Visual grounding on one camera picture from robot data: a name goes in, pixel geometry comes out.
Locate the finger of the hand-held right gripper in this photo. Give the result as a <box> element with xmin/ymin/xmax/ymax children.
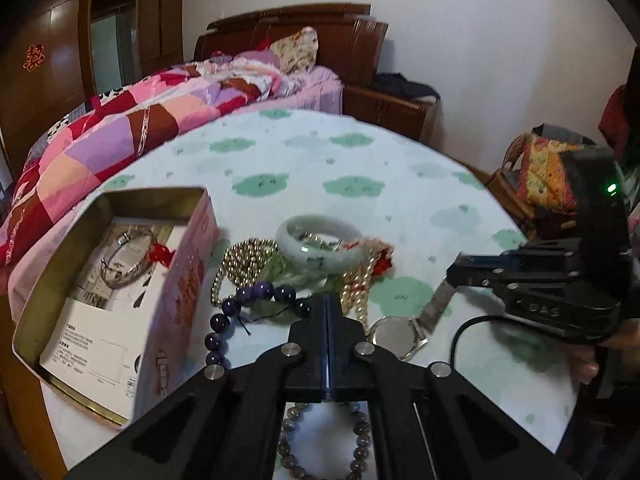
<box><xmin>446</xmin><ymin>260</ymin><xmax>507</xmax><ymax>293</ymax></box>
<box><xmin>457</xmin><ymin>251</ymin><xmax>531</xmax><ymax>273</ymax></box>

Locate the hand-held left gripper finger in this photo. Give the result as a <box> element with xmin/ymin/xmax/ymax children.
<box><xmin>328</xmin><ymin>294</ymin><xmax>583</xmax><ymax>480</ymax></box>
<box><xmin>65</xmin><ymin>294</ymin><xmax>329</xmax><ymax>480</ymax></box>

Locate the silver wristwatch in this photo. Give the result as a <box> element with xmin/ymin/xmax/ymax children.
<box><xmin>367</xmin><ymin>280</ymin><xmax>454</xmax><ymax>362</ymax></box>

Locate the pearl necklace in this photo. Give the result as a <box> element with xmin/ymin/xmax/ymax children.
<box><xmin>339</xmin><ymin>236</ymin><xmax>397</xmax><ymax>332</ymax></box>

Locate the green jade pendant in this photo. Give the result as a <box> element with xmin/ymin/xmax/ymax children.
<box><xmin>260</xmin><ymin>255</ymin><xmax>346</xmax><ymax>293</ymax></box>

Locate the pale jade bangle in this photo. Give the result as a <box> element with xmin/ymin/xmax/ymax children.
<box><xmin>276</xmin><ymin>215</ymin><xmax>365</xmax><ymax>275</ymax></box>

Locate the grey bead bracelet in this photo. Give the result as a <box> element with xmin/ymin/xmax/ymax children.
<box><xmin>277</xmin><ymin>402</ymin><xmax>374</xmax><ymax>480</ymax></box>

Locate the purple bead bracelet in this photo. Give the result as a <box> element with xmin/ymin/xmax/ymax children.
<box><xmin>205</xmin><ymin>281</ymin><xmax>314</xmax><ymax>368</ymax></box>

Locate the gold bead necklace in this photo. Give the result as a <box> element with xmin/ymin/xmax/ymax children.
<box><xmin>210</xmin><ymin>239</ymin><xmax>282</xmax><ymax>307</ymax></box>

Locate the pink tin box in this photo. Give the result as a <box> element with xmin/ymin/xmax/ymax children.
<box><xmin>12</xmin><ymin>187</ymin><xmax>221</xmax><ymax>428</ymax></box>

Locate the person's right hand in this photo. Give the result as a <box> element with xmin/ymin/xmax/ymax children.
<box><xmin>567</xmin><ymin>332</ymin><xmax>608</xmax><ymax>386</ymax></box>

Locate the black thread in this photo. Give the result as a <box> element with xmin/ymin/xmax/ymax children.
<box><xmin>235</xmin><ymin>305</ymin><xmax>289</xmax><ymax>337</ymax></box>

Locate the wicker chair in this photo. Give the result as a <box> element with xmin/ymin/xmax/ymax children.
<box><xmin>486</xmin><ymin>131</ymin><xmax>583</xmax><ymax>233</ymax></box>

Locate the colourful patterned cloth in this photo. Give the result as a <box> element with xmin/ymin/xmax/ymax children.
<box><xmin>516</xmin><ymin>132</ymin><xmax>603</xmax><ymax>213</ymax></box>

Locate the dark red cloth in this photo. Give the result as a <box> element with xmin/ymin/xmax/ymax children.
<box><xmin>597</xmin><ymin>84</ymin><xmax>640</xmax><ymax>163</ymax></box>

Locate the green cloud printed tablecloth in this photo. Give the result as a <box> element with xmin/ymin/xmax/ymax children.
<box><xmin>42</xmin><ymin>107</ymin><xmax>582</xmax><ymax>457</ymax></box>

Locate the wooden nightstand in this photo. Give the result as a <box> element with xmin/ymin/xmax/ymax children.
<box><xmin>342</xmin><ymin>82</ymin><xmax>442</xmax><ymax>144</ymax></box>

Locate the red knot charm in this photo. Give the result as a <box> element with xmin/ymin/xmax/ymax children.
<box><xmin>147</xmin><ymin>241</ymin><xmax>177</xmax><ymax>267</ymax></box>

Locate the dark clothing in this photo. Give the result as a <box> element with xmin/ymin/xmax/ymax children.
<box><xmin>371</xmin><ymin>72</ymin><xmax>442</xmax><ymax>104</ymax></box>

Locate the silver bangle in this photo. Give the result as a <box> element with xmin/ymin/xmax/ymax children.
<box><xmin>116</xmin><ymin>229</ymin><xmax>155</xmax><ymax>262</ymax></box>
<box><xmin>100</xmin><ymin>247</ymin><xmax>157</xmax><ymax>289</ymax></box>

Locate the white paper booklet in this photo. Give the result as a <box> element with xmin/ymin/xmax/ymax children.
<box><xmin>40</xmin><ymin>217</ymin><xmax>176</xmax><ymax>411</ymax></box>

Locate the pink bed sheet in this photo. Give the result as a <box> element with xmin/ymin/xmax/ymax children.
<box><xmin>0</xmin><ymin>64</ymin><xmax>346</xmax><ymax>326</ymax></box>

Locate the wooden bed headboard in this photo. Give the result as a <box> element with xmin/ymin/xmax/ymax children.
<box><xmin>193</xmin><ymin>3</ymin><xmax>390</xmax><ymax>92</ymax></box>

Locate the floral pillow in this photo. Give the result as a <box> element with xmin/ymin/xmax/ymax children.
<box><xmin>269</xmin><ymin>26</ymin><xmax>320</xmax><ymax>75</ymax></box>

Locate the pink patchwork quilt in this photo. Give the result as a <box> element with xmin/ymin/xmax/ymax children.
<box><xmin>0</xmin><ymin>56</ymin><xmax>323</xmax><ymax>281</ymax></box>

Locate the brown wooden wardrobe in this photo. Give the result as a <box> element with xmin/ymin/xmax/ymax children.
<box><xmin>0</xmin><ymin>0</ymin><xmax>187</xmax><ymax>183</ymax></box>

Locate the red paper decoration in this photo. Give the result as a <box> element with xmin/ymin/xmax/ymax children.
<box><xmin>22</xmin><ymin>43</ymin><xmax>45</xmax><ymax>71</ymax></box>

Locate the black cable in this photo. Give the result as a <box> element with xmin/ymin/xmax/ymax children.
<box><xmin>450</xmin><ymin>314</ymin><xmax>511</xmax><ymax>367</ymax></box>

